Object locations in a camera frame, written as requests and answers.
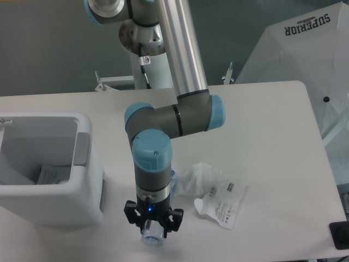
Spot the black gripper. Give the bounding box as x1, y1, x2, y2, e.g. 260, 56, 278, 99
124, 195, 184, 238

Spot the clear plastic water bottle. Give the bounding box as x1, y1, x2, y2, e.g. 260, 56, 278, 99
140, 169, 178, 246

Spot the white plastic wrapper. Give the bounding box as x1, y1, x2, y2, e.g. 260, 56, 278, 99
175, 162, 247, 230

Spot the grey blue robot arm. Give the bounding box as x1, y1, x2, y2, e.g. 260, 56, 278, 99
84, 1, 225, 237

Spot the paper sheet inside trash can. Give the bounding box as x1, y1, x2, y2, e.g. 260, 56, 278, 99
37, 165, 71, 185

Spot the white plastic trash can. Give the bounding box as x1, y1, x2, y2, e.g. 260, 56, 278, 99
1, 111, 105, 226

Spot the left metal table clamp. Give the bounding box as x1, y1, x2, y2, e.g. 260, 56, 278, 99
94, 70, 106, 92

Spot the black device at table edge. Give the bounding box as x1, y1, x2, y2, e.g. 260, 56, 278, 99
329, 221, 348, 250

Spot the white umbrella with lettering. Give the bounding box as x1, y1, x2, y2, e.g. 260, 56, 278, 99
237, 2, 348, 184

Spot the black cable on pedestal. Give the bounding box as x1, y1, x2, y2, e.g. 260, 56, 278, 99
137, 43, 152, 90

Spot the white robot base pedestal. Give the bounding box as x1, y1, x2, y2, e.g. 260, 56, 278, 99
119, 20, 173, 90

